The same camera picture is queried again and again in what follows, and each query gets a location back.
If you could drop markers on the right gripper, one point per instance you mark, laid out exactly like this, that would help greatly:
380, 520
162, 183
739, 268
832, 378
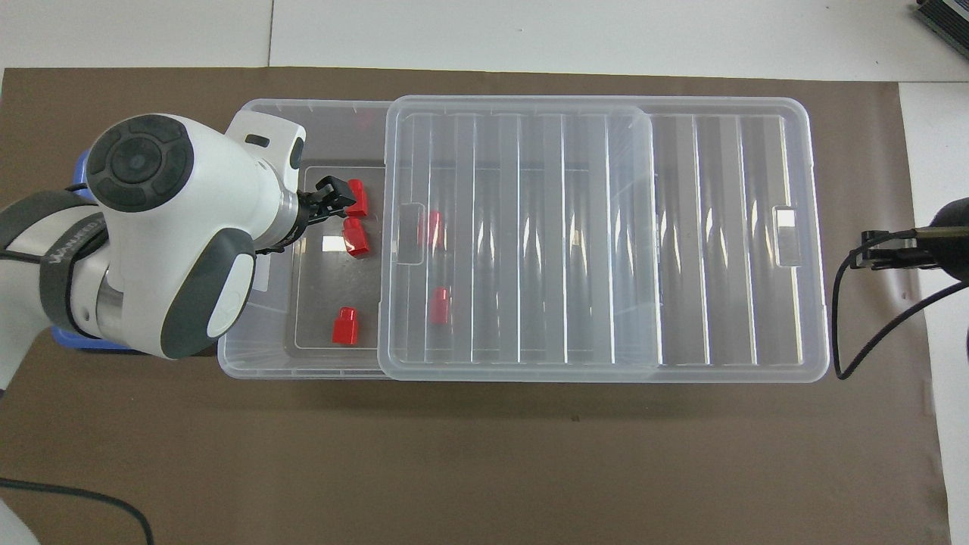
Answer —
950, 238

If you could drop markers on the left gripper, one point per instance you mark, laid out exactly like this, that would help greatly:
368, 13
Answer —
309, 210

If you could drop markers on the red block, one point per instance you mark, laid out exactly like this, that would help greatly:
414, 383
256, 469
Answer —
346, 326
440, 306
356, 238
434, 227
359, 198

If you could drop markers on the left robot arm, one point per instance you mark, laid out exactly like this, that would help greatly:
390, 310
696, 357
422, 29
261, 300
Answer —
182, 219

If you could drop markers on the clear plastic box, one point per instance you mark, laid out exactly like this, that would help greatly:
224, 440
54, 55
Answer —
333, 288

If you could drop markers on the dark grey device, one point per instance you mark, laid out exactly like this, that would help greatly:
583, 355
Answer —
945, 17

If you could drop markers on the clear plastic lid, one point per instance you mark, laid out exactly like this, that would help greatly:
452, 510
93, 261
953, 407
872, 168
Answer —
606, 242

